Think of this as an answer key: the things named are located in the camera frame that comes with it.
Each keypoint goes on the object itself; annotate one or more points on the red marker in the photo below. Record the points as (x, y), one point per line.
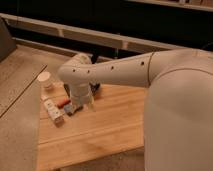
(63, 102)

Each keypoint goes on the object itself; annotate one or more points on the white rectangular box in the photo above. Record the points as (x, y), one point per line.
(53, 112)

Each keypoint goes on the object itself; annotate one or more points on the wooden table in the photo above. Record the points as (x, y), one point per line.
(113, 125)

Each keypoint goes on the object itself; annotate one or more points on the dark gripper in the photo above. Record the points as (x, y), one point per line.
(95, 87)

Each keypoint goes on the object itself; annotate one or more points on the white paper cup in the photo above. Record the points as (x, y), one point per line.
(45, 80)

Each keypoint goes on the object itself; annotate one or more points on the white shelf rail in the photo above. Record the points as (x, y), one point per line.
(87, 35)

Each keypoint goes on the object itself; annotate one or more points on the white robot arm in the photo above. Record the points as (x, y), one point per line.
(178, 109)

